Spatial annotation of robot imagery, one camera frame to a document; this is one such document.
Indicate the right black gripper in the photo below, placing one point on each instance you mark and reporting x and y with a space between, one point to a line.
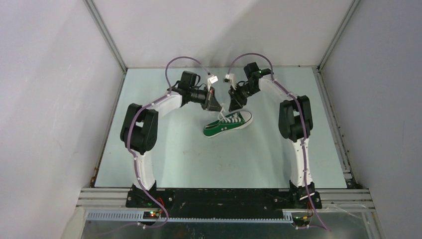
237 102

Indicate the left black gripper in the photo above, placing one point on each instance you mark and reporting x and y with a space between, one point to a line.
210 98

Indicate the white shoelace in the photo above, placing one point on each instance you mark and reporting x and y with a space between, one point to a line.
229 118

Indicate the green canvas sneaker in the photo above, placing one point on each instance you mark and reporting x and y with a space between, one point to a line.
215 128

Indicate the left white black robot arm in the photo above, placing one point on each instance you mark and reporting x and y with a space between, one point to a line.
139 130

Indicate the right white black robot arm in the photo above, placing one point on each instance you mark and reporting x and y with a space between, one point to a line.
295 123

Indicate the left controller board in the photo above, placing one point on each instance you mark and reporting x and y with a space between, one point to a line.
151 215

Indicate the controller board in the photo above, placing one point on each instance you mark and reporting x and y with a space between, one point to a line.
301 222
151 215

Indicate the right controller board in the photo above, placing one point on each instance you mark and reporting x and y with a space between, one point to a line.
301 222

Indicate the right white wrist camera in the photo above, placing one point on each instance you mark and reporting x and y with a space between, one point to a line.
231 78

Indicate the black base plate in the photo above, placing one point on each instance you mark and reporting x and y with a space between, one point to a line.
215 203

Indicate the grey slotted cable duct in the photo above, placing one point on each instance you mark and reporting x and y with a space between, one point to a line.
136 216

